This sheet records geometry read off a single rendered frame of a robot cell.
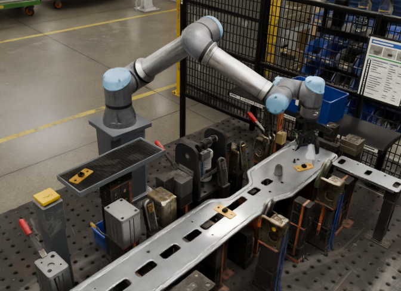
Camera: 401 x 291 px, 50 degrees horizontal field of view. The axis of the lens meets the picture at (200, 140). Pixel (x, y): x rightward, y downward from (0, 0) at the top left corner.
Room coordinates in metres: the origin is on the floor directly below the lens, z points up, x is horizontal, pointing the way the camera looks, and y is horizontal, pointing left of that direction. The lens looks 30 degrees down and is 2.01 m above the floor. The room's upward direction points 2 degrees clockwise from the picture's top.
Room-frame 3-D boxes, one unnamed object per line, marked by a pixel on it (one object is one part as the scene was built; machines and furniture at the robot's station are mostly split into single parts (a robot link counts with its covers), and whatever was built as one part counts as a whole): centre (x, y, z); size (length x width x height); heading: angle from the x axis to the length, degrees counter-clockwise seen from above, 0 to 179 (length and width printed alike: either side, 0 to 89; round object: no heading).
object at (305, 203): (1.30, -0.41, 0.84); 0.11 x 0.08 x 0.29; 48
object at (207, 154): (1.42, -0.01, 0.94); 0.18 x 0.13 x 0.49; 138
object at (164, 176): (1.28, 0.13, 0.90); 0.05 x 0.05 x 0.40; 48
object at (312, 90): (1.51, -0.42, 1.35); 0.09 x 0.08 x 0.11; 67
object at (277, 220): (1.14, -0.27, 0.87); 0.12 x 0.09 x 0.35; 48
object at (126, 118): (1.70, 0.36, 1.15); 0.15 x 0.15 x 0.10
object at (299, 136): (1.51, -0.42, 1.19); 0.09 x 0.08 x 0.12; 116
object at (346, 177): (1.49, -0.60, 0.84); 0.11 x 0.10 x 0.28; 48
